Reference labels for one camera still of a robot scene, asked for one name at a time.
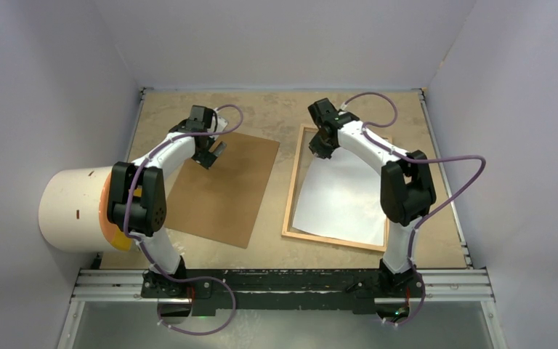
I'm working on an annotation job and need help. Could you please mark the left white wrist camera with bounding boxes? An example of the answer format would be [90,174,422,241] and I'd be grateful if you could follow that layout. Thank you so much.
[210,108,229,132]

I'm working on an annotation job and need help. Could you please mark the brown backing board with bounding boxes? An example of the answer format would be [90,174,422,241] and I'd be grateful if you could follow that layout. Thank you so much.
[165,132,280,248]

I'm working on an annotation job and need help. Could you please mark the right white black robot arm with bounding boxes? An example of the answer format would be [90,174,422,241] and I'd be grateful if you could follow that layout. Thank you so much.
[307,98,437,296]

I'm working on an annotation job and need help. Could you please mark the wooden picture frame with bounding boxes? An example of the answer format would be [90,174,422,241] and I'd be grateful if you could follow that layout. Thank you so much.
[280,124,395,253]

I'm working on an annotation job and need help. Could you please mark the white cylinder orange lid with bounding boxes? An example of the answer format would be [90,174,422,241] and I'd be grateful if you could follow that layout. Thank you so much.
[39,167,132,253]

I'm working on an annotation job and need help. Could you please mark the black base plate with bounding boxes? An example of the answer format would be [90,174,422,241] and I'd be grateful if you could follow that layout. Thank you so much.
[141,268,424,317]

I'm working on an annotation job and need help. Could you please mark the aluminium rail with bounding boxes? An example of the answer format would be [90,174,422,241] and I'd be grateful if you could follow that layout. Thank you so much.
[73,269,494,302]

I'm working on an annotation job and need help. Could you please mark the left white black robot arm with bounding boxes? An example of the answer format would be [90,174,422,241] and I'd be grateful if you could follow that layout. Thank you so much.
[106,105,229,297]

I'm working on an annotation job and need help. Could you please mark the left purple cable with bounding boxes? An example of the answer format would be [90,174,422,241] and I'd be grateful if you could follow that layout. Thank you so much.
[123,103,244,337]

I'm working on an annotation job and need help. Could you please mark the printed photo sheet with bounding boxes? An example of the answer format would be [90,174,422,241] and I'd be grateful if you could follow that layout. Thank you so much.
[291,144,389,247]

